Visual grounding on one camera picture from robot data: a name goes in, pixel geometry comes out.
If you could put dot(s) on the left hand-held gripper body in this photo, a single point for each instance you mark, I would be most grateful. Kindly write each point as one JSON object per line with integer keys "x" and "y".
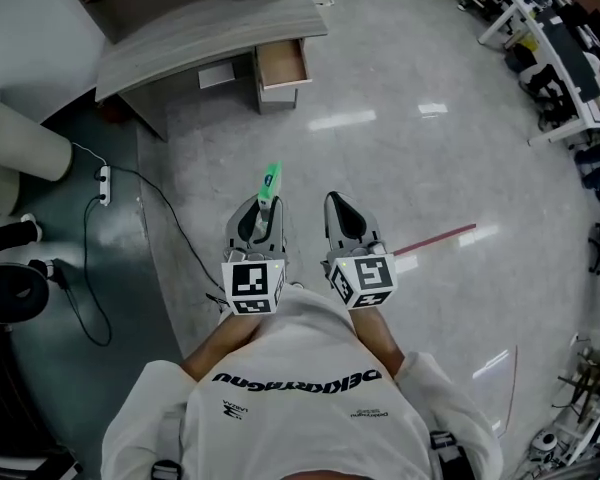
{"x": 252, "y": 280}

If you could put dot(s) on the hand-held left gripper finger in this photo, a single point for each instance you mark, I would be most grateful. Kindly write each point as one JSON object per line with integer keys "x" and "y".
{"x": 236, "y": 233}
{"x": 280, "y": 233}

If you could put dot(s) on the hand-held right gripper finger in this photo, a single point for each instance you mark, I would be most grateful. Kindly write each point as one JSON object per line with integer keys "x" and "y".
{"x": 336, "y": 233}
{"x": 372, "y": 233}

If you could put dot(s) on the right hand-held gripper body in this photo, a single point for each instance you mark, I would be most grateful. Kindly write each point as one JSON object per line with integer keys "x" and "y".
{"x": 367, "y": 278}

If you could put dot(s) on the green and white cardboard box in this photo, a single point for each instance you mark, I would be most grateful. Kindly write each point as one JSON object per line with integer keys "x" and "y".
{"x": 271, "y": 180}

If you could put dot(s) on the brown wooden drawer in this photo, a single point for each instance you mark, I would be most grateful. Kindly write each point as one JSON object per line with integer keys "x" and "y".
{"x": 282, "y": 63}

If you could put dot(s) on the person's left forearm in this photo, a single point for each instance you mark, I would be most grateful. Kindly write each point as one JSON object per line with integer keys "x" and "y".
{"x": 220, "y": 343}

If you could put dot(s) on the person's right forearm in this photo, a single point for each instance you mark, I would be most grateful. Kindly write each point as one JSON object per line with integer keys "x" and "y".
{"x": 377, "y": 338}

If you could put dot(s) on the red floor tape strip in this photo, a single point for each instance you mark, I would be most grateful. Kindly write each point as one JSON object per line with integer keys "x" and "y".
{"x": 435, "y": 239}

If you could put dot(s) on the person's white printed shirt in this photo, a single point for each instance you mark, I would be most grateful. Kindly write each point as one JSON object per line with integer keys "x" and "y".
{"x": 300, "y": 408}

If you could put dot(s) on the white power strip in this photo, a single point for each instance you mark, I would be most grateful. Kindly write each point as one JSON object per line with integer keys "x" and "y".
{"x": 104, "y": 185}

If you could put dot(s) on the grey wood-grain desk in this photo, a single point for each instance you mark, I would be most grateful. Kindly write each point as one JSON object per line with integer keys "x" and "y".
{"x": 205, "y": 33}

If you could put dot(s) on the beige cylindrical column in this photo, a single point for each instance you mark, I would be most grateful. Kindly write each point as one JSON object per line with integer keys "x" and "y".
{"x": 25, "y": 148}

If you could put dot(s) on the black office chair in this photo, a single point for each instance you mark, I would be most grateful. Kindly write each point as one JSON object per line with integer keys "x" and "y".
{"x": 12, "y": 293}

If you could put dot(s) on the long white office desk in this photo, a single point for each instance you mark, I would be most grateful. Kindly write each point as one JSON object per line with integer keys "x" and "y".
{"x": 565, "y": 53}

